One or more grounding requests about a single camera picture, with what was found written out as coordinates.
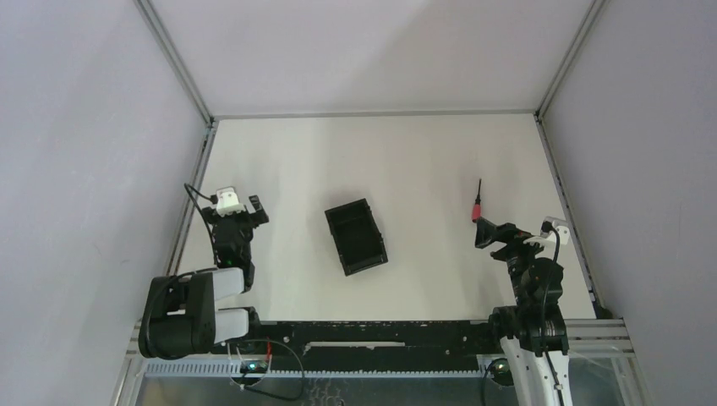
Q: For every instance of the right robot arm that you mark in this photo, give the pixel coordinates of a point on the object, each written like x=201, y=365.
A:
x=532, y=333

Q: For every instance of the black mounting rail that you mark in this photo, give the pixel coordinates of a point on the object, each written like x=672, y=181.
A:
x=385, y=346

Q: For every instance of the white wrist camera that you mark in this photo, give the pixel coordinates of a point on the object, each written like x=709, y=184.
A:
x=553, y=232
x=227, y=202

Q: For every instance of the small green circuit board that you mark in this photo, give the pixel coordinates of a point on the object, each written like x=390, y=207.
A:
x=254, y=367

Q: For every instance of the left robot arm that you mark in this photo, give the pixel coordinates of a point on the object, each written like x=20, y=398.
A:
x=181, y=315

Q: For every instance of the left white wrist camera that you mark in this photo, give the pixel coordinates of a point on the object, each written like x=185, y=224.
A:
x=227, y=202

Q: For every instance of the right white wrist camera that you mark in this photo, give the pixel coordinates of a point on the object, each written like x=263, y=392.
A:
x=553, y=232

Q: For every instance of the black plastic bin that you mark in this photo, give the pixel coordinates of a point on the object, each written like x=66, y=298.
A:
x=359, y=242

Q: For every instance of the red black screwdriver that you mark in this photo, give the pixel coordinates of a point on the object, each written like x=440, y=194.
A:
x=477, y=208

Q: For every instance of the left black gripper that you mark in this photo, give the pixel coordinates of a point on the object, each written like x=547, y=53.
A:
x=238, y=220

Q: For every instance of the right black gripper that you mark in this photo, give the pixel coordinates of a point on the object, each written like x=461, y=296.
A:
x=487, y=233

